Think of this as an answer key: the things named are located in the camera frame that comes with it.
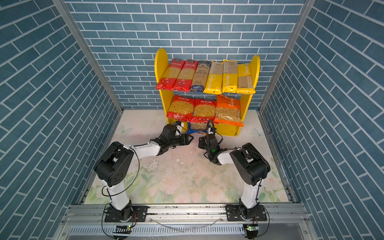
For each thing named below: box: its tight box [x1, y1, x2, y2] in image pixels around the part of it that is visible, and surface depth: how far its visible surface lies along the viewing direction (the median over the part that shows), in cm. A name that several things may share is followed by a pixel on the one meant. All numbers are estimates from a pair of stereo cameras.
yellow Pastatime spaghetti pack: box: [203, 61, 224, 95], surface depth 77 cm
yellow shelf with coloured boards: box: [213, 55, 261, 137], surface depth 82 cm
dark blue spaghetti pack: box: [190, 60, 212, 92], surface depth 80 cm
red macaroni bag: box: [190, 98, 217, 123], surface depth 98 cm
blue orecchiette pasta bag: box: [187, 122, 208, 135], surface depth 101 cm
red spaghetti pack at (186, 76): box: [172, 60, 198, 93], surface depth 80 cm
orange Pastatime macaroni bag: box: [213, 94, 244, 127], surface depth 97 cm
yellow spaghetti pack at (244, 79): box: [237, 63, 256, 94], surface depth 76 cm
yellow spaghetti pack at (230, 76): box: [222, 59, 238, 94], surface depth 79 cm
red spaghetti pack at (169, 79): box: [155, 58, 186, 91], surface depth 80 cm
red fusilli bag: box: [166, 94, 196, 122], surface depth 98 cm
